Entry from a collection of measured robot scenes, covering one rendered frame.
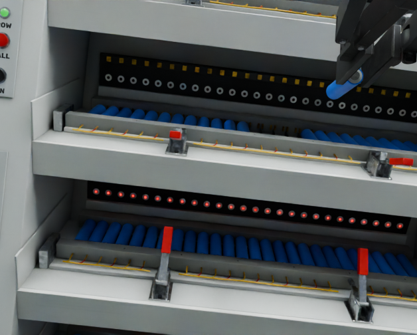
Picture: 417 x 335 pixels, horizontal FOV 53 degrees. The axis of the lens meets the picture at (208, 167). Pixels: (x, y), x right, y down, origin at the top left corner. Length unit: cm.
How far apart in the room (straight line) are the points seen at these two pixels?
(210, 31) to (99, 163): 22
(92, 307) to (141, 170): 19
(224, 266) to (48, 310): 24
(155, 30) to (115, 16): 5
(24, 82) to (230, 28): 27
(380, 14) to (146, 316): 43
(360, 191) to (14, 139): 44
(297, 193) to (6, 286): 39
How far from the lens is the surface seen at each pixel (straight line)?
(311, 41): 57
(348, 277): 65
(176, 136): 47
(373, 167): 58
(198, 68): 69
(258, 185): 54
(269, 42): 56
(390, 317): 64
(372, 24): 35
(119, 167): 54
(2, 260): 59
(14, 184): 57
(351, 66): 41
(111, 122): 58
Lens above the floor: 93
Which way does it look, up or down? 2 degrees down
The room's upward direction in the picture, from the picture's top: 7 degrees clockwise
